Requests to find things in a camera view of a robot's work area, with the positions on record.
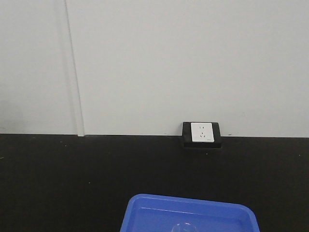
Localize white wall power socket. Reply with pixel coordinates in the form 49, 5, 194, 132
191, 122, 214, 143

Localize black socket mounting box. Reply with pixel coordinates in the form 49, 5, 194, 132
182, 122, 222, 149

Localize clear glass beaker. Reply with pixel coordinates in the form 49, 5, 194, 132
171, 222, 197, 232

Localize blue plastic tray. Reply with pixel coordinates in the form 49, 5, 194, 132
120, 194, 260, 232

